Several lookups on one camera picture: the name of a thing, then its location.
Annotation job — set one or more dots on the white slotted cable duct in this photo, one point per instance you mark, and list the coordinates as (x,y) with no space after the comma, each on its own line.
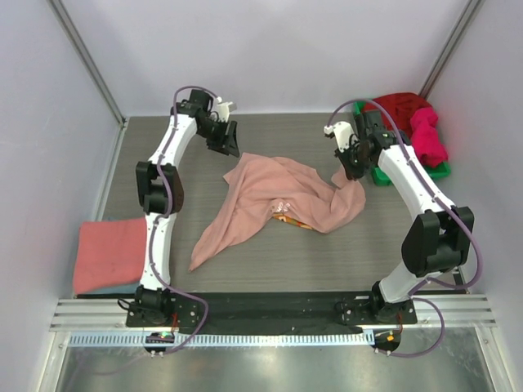
(164,339)

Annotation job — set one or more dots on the dark red t shirt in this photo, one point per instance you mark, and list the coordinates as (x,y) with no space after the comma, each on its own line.
(402,107)

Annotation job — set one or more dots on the right aluminium corner post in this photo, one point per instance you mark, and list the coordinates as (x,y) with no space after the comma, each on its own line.
(456,35)

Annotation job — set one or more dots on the green plastic bin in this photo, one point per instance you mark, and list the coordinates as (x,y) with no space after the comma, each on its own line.
(365,124)

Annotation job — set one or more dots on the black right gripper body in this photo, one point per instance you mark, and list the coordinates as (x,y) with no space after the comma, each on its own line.
(352,159)

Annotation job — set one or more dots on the aluminium front frame rail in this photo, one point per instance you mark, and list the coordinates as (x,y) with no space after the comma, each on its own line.
(96,314)

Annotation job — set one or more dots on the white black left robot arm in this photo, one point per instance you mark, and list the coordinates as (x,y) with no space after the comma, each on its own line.
(196,111)

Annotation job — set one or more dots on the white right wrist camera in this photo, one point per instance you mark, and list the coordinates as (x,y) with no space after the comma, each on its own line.
(342,132)

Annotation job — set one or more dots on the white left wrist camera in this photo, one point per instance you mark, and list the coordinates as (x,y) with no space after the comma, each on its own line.
(224,109)

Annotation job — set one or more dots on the pink printed t shirt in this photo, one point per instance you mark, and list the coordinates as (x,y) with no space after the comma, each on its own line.
(261,188)

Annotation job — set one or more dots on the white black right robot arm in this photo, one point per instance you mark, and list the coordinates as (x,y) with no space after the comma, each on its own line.
(439,238)

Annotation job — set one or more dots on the left aluminium corner post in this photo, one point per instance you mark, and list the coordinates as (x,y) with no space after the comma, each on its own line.
(66,23)

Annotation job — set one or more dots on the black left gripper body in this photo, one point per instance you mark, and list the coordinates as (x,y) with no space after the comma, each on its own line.
(216,137)

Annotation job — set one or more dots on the folded salmon t shirt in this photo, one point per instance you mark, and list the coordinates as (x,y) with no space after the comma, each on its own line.
(110,253)

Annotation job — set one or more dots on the aluminium corner post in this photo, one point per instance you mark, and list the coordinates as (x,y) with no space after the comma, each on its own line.
(456,35)
(66,23)

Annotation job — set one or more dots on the magenta t shirt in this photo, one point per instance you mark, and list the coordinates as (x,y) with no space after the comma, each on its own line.
(425,138)

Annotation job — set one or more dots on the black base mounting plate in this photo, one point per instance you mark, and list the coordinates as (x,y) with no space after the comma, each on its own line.
(265,308)

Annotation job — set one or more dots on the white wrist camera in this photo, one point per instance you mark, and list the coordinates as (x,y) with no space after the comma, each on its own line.
(342,132)
(224,109)

